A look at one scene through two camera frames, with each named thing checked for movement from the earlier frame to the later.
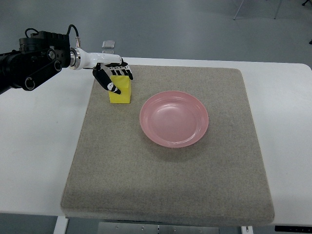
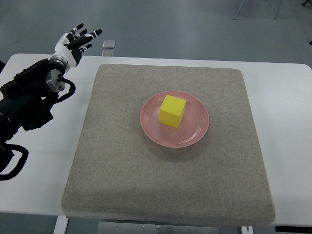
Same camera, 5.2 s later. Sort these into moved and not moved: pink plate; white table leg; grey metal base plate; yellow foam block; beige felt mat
Moved: yellow foam block
Not moved: grey metal base plate; beige felt mat; pink plate; white table leg
